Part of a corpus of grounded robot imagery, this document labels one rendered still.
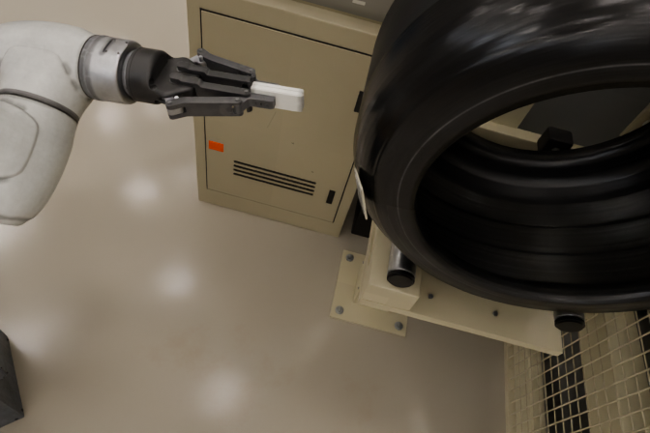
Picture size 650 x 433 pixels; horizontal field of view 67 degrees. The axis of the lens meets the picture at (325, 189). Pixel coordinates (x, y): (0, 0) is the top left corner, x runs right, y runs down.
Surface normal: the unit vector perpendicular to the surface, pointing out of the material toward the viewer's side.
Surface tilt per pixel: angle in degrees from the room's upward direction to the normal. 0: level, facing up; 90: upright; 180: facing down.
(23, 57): 28
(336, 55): 90
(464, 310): 0
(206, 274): 0
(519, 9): 57
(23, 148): 49
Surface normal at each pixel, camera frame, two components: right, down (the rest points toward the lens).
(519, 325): 0.17, -0.58
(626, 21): -0.33, 0.04
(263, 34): -0.20, 0.77
